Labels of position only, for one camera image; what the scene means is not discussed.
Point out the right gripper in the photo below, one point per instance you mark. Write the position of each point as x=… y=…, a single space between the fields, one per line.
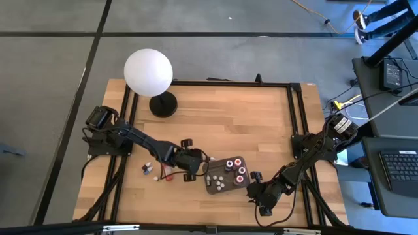
x=269 y=194

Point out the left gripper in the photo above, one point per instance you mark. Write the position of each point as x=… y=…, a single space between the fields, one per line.
x=189 y=161

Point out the small blue-label dropper bottle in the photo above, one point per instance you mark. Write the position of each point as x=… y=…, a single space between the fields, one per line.
x=208 y=179

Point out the dark translucent plastic bin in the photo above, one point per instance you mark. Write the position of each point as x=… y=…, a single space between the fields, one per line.
x=228 y=190

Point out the large purple-capped colouring bottle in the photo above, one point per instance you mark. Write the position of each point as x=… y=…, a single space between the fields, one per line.
x=241 y=170

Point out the large red colouring bottle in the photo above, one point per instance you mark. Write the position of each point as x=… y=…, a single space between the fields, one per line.
x=168 y=176

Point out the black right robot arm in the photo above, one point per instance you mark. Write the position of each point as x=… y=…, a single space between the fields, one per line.
x=313 y=153

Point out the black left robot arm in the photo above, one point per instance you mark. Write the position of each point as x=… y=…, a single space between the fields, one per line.
x=137 y=138

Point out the small blue dropper bottle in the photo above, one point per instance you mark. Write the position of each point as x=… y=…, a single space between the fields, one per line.
x=148 y=170

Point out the small dark navy dropper bottle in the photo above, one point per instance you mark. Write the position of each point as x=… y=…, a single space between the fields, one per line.
x=146 y=166

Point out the black clamp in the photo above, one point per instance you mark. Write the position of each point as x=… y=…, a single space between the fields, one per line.
x=259 y=79

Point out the white globe table lamp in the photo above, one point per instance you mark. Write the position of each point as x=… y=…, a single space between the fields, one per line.
x=148 y=72

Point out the yellow power plug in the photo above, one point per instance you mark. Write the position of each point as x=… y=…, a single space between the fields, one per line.
x=338 y=105

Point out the grey desk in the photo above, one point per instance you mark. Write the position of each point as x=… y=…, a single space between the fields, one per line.
x=392 y=114
x=375 y=182

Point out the black laptop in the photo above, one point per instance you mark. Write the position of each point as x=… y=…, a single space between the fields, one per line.
x=401 y=169

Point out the black crossbar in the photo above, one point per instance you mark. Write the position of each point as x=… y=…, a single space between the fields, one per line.
x=49 y=228

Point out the black power adapter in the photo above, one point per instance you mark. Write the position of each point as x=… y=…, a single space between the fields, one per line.
x=391 y=75

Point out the black pole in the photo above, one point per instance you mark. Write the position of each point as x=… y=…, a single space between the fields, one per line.
x=395 y=40

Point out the person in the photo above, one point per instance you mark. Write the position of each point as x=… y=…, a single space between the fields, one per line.
x=382 y=19

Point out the silver bracket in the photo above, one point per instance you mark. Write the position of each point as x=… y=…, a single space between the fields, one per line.
x=121 y=228
x=302 y=231

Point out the black aluminium table frame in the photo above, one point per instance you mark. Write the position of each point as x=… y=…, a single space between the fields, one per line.
x=228 y=84

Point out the black flat bracket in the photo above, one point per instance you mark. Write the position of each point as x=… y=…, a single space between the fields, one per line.
x=217 y=79

